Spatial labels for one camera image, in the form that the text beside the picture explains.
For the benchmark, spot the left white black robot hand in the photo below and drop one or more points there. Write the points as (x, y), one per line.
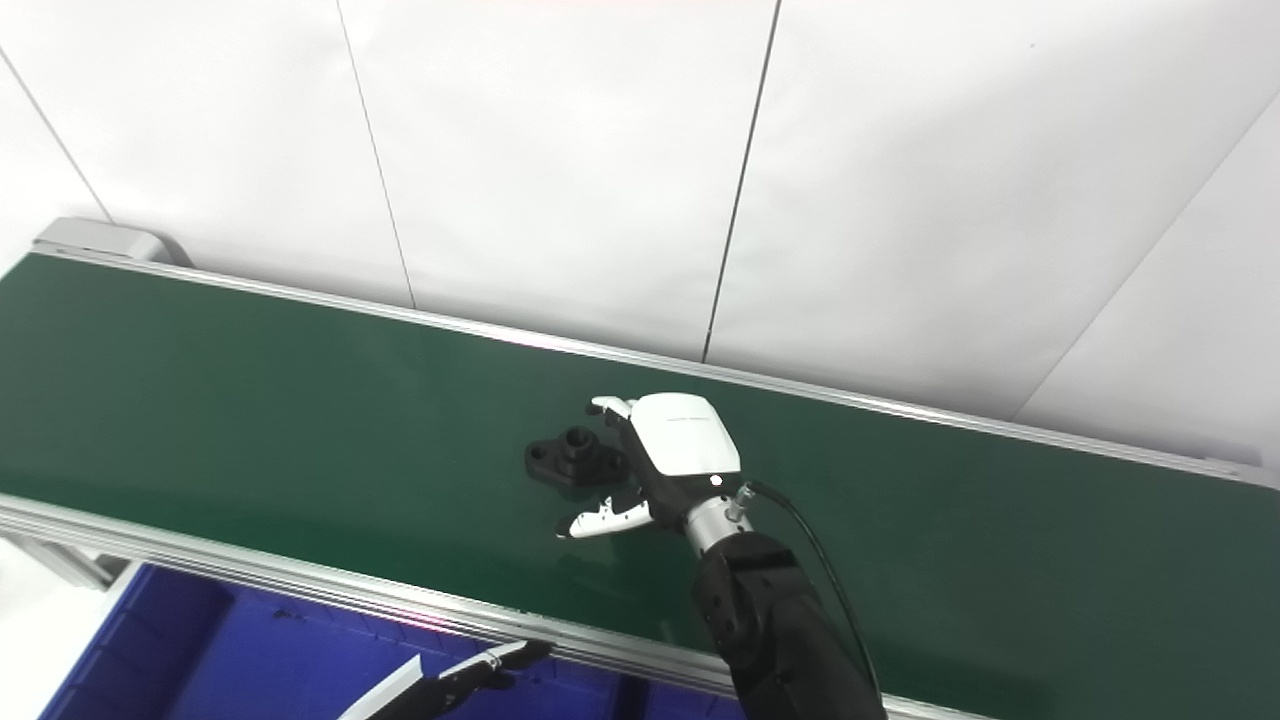
(460, 685)

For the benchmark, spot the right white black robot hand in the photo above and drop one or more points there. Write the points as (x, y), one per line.
(685, 440)

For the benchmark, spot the black flange part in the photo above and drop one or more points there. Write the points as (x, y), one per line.
(570, 458)

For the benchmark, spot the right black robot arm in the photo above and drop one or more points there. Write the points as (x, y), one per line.
(770, 630)

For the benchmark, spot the blue plastic bin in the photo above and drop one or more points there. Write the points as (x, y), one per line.
(230, 660)

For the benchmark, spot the aluminium conveyor leg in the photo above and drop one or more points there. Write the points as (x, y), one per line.
(60, 560)

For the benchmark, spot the green conveyor belt with aluminium frame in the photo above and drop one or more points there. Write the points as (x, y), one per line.
(300, 420)

